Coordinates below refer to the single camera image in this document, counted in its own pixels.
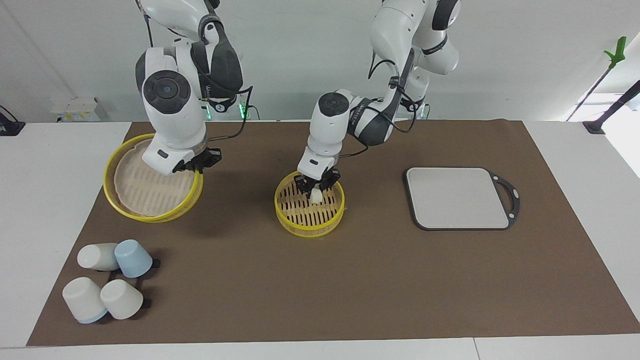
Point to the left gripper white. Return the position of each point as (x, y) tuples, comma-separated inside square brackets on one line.
[(315, 162)]

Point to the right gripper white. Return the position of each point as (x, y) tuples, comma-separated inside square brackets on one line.
[(165, 162)]

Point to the white steamed bun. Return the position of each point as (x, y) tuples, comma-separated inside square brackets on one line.
[(316, 197)]

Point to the yellow-rimmed woven steamer lid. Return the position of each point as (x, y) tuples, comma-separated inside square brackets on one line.
[(145, 195)]

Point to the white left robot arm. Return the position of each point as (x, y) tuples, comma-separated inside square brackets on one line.
[(330, 130)]

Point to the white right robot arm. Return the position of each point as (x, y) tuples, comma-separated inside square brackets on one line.
[(170, 115)]

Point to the yellow bamboo steamer basket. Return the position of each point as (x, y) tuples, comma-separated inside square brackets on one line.
[(310, 225)]

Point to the brown table mat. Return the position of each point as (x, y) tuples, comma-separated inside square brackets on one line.
[(350, 280)]

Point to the light blue plastic cup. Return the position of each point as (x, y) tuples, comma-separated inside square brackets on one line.
[(132, 259)]

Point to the small white boxes stack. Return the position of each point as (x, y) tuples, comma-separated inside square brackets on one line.
[(80, 110)]

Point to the white plastic cup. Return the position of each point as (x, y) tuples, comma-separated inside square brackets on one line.
[(121, 300), (82, 300), (95, 256)]

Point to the black desk device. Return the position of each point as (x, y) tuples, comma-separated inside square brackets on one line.
[(10, 127)]

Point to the black slanted stand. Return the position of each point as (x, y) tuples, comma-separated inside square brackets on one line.
[(597, 126)]

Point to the green-tipped thin pole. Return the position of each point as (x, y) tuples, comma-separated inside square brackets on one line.
[(617, 52)]

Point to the white cutting board grey frame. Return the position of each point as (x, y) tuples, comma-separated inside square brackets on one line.
[(455, 197)]

